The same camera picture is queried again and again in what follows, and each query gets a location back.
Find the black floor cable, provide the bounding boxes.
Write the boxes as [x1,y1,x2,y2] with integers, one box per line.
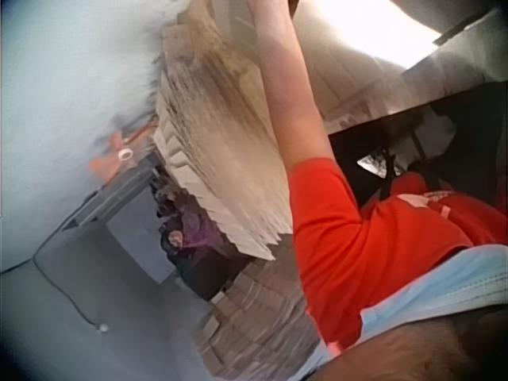
[31,221,110,333]

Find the person's left hand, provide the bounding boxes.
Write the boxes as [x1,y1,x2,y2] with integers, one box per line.
[246,0,294,21]

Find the grey metal table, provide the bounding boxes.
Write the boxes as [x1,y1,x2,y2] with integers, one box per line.
[61,152,167,231]

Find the black work table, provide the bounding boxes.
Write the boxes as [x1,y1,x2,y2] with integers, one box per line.
[327,85,508,207]

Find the low pile of cardboard sheets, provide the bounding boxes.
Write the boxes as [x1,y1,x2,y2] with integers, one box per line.
[192,241,322,381]

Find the stack of flat cardboard sheets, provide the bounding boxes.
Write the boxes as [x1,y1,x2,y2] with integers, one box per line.
[152,0,297,262]

